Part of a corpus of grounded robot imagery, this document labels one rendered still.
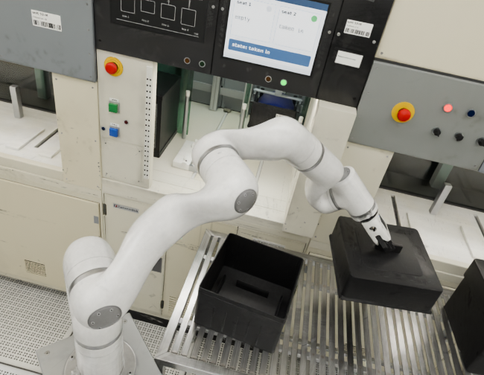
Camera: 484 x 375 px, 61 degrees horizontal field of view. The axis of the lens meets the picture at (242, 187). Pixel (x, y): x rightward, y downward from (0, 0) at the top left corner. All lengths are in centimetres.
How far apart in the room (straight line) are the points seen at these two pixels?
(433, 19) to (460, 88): 22
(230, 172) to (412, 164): 131
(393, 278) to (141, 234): 76
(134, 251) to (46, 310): 155
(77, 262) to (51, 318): 141
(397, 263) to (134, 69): 107
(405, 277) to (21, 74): 192
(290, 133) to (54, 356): 91
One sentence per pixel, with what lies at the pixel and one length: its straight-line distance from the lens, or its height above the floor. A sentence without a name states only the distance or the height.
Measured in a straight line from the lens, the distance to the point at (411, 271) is 138.
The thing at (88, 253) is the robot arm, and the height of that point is 118.
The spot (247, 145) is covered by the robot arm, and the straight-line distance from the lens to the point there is 93.
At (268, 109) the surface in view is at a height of 110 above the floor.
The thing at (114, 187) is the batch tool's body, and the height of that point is 84.
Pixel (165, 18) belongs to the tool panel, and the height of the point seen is 154.
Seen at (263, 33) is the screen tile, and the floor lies 157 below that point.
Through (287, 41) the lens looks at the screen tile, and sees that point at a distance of 133.
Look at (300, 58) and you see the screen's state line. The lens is 134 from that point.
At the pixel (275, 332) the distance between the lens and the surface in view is 130.
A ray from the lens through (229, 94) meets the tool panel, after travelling 238.
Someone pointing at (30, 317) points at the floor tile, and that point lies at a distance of 243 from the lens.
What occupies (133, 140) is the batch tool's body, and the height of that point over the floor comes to 108.
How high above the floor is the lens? 190
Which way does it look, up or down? 35 degrees down
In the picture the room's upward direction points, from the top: 11 degrees clockwise
